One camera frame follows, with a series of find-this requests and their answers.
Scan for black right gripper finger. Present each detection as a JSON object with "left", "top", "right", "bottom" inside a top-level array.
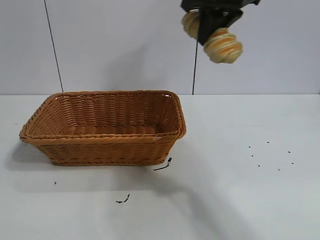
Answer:
[
  {"left": 214, "top": 9, "right": 244, "bottom": 31},
  {"left": 196, "top": 8, "right": 219, "bottom": 47}
]

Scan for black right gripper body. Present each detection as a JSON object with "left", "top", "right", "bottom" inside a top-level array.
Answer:
[{"left": 180, "top": 0, "right": 261, "bottom": 13}]

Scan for long striped twisted bread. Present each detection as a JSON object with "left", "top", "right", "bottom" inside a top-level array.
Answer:
[{"left": 181, "top": 9, "right": 244, "bottom": 65}]

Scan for brown woven wicker basket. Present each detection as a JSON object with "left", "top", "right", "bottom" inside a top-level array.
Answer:
[{"left": 18, "top": 89, "right": 188, "bottom": 167}]

